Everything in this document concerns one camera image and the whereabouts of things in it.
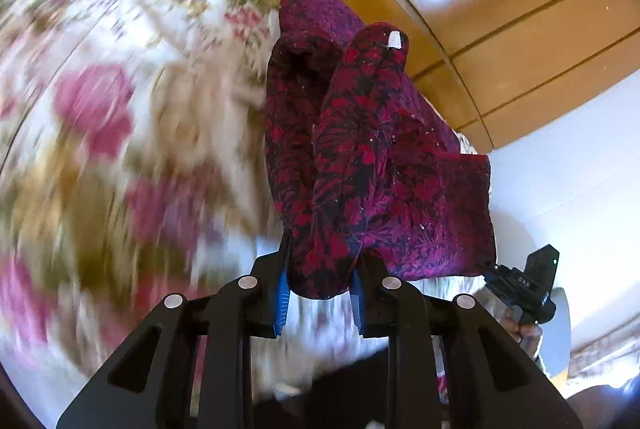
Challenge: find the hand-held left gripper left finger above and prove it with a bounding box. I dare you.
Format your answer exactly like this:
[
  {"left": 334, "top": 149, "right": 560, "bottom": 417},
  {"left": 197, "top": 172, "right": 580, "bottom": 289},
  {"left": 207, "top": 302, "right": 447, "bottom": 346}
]
[{"left": 56, "top": 236, "right": 293, "bottom": 429}]

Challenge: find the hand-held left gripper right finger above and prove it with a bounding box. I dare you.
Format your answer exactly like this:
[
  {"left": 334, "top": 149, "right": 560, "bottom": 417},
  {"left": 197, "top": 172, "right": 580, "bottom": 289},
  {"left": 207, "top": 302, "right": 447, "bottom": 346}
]
[{"left": 350, "top": 254, "right": 583, "bottom": 429}]

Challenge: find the dark red knit sweater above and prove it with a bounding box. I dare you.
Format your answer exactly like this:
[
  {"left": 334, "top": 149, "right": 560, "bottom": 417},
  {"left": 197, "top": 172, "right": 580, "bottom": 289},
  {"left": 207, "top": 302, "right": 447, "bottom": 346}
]
[{"left": 262, "top": 0, "right": 497, "bottom": 300}]

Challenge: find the person's right hand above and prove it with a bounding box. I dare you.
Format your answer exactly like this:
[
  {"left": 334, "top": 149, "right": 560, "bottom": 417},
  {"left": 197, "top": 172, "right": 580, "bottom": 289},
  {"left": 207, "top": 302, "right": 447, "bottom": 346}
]
[{"left": 500, "top": 315, "right": 543, "bottom": 360}]

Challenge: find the floral bedsheet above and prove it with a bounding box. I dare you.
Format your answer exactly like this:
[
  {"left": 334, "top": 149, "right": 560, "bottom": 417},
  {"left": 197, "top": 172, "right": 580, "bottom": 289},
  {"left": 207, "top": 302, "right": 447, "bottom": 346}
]
[{"left": 0, "top": 0, "right": 488, "bottom": 429}]

